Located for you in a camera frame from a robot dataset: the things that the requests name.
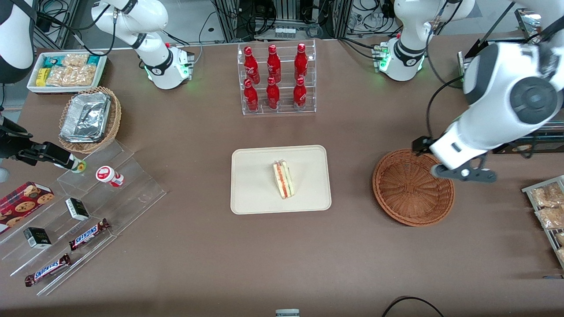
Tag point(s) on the aluminium frame rack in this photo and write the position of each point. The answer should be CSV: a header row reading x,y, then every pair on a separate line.
x,y
229,20

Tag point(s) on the white rectangular snack bin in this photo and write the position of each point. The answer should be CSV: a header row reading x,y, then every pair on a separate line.
x,y
33,81

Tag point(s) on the red cookie box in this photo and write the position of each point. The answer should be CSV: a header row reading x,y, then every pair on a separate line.
x,y
24,202

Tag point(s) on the red cola bottle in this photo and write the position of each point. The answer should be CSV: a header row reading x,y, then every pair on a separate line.
x,y
250,64
300,94
272,94
251,97
301,61
273,64

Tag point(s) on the small yellow green capped bottle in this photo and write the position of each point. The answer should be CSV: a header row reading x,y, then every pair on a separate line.
x,y
79,166

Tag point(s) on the small black carton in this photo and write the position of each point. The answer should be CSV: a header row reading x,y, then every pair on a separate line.
x,y
37,237
77,209

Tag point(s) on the stacked aluminium foil containers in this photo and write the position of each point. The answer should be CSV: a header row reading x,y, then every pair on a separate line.
x,y
86,116

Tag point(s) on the brown snickers bar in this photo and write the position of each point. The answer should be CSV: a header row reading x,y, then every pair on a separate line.
x,y
47,270
88,234

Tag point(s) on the tray of wrapped snacks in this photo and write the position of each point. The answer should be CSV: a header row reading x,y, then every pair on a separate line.
x,y
528,190

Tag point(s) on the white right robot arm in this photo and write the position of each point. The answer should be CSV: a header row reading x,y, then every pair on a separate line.
x,y
150,22

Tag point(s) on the triangle sandwich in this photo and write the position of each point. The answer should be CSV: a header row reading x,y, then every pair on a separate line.
x,y
283,180

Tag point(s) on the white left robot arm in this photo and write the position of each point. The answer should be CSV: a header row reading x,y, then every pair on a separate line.
x,y
498,88

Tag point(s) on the yellow snack packet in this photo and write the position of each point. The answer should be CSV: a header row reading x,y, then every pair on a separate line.
x,y
42,77

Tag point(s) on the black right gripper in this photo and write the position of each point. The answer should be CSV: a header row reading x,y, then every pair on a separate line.
x,y
13,148

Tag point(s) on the black box machine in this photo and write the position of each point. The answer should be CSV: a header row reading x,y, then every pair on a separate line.
x,y
542,143

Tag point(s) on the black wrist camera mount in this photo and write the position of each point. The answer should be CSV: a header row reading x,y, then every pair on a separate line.
x,y
422,144

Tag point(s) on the red white yogurt cup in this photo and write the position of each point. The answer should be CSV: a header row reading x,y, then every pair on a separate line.
x,y
106,175

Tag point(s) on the clear acrylic bottle rack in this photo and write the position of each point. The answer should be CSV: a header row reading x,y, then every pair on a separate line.
x,y
284,108

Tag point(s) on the white power strip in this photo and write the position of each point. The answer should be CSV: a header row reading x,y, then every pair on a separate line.
x,y
285,32

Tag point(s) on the small bag of rice crackers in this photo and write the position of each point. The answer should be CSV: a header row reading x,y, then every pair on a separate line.
x,y
75,59

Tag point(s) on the beige plastic tray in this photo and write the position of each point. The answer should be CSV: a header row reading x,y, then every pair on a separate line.
x,y
251,185

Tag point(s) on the oval tan wicker basket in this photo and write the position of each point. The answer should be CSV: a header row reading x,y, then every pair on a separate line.
x,y
115,116

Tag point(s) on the round brown wicker basket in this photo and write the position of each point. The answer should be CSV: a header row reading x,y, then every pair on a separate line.
x,y
410,193

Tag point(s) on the clear acrylic step stand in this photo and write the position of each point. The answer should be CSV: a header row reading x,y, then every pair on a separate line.
x,y
132,193

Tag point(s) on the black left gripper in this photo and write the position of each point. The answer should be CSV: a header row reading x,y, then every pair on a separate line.
x,y
421,144

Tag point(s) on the teal snack packet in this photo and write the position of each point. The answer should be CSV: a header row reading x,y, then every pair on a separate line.
x,y
50,61
94,60

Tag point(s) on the clear bag of crackers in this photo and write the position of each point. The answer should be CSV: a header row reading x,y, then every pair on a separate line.
x,y
551,218
548,196

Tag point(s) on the large bag of rice crackers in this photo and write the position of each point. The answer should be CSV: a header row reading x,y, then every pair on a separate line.
x,y
72,75

